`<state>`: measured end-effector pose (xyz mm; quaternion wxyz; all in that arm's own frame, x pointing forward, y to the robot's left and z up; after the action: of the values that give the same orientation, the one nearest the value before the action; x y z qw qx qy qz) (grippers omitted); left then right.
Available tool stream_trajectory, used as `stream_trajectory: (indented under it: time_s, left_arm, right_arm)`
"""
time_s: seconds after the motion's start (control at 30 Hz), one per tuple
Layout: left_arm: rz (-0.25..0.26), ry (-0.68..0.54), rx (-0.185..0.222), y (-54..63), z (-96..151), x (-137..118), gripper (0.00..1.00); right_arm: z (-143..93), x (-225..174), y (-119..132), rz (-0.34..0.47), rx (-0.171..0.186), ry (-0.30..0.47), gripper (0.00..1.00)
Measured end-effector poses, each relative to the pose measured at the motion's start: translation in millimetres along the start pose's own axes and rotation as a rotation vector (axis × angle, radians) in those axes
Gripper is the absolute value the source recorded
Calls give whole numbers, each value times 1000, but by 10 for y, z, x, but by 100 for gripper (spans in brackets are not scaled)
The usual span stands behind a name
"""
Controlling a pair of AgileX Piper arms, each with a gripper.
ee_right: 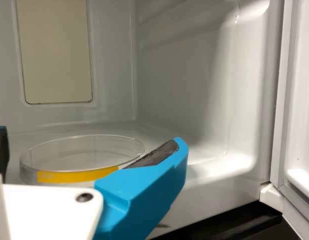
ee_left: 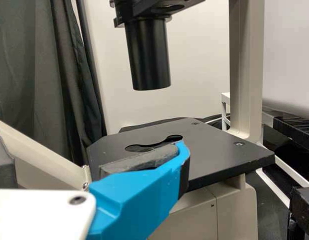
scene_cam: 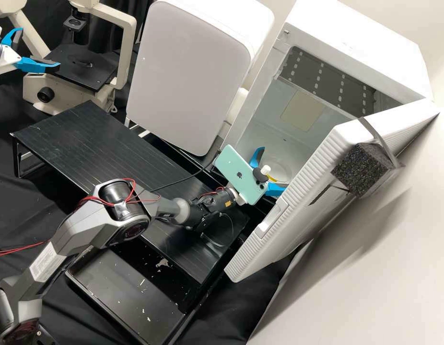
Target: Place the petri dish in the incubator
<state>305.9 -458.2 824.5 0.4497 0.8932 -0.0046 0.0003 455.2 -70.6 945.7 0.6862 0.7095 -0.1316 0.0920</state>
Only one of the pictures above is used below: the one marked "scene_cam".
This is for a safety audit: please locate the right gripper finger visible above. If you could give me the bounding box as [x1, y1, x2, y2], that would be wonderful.
[249, 146, 267, 170]
[264, 179, 292, 198]

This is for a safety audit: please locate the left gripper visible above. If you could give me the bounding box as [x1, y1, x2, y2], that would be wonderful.
[0, 27, 61, 75]

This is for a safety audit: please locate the petri dish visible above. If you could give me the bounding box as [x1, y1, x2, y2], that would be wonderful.
[259, 157, 293, 186]

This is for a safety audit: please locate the incubator door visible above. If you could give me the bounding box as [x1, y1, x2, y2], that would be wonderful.
[223, 97, 443, 285]

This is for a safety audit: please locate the cream microscope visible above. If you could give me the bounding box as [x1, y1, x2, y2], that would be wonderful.
[0, 0, 138, 116]

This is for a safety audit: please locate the black platform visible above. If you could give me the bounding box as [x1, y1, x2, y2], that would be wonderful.
[10, 100, 250, 285]
[135, 128, 244, 192]

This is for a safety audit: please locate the black tray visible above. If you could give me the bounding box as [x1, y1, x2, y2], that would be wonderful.
[65, 247, 200, 345]

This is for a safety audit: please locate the right wrist camera phone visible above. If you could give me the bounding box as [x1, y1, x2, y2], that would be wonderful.
[212, 144, 273, 207]

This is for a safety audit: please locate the black cable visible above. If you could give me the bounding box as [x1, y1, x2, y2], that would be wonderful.
[149, 162, 218, 194]

